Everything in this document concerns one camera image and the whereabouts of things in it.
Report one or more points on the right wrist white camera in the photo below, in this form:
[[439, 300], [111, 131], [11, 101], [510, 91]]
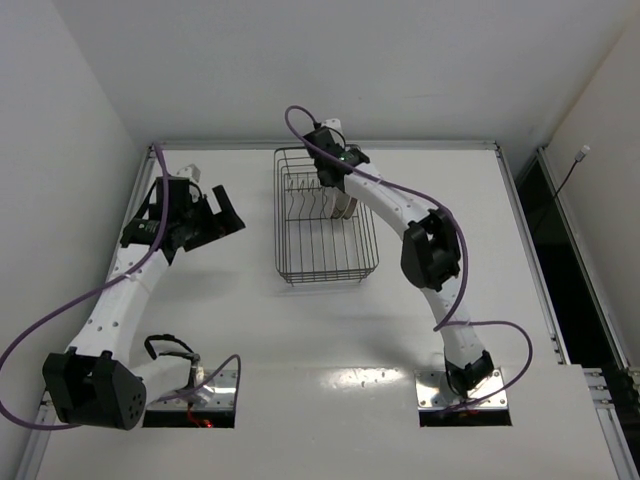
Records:
[[335, 126]]

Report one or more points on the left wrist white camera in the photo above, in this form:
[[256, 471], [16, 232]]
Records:
[[191, 172]]

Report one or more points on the white plate orange sunburst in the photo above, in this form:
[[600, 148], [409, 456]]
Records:
[[350, 208]]

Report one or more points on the wrist white camera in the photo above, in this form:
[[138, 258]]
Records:
[[335, 126], [191, 172]]

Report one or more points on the white plate grey rings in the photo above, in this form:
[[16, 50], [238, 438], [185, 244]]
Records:
[[330, 205]]

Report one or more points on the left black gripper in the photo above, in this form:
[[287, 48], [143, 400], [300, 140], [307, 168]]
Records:
[[209, 220]]

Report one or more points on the grey wire dish rack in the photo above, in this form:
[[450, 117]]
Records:
[[310, 246]]

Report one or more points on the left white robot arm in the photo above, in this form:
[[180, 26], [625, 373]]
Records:
[[92, 382]]

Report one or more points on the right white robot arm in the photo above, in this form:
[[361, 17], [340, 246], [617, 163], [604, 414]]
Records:
[[430, 252]]

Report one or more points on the white plate teal rim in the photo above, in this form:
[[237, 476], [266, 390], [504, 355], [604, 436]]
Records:
[[340, 205]]

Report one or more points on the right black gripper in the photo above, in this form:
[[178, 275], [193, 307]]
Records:
[[331, 180]]

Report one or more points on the black wall cable white plug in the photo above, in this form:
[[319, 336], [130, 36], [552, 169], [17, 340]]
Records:
[[578, 158]]

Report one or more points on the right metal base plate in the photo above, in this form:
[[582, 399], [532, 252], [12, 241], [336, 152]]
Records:
[[434, 393]]

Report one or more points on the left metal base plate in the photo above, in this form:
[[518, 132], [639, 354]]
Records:
[[217, 396]]

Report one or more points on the metal base plate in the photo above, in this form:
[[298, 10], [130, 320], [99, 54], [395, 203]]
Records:
[[217, 396], [434, 393]]

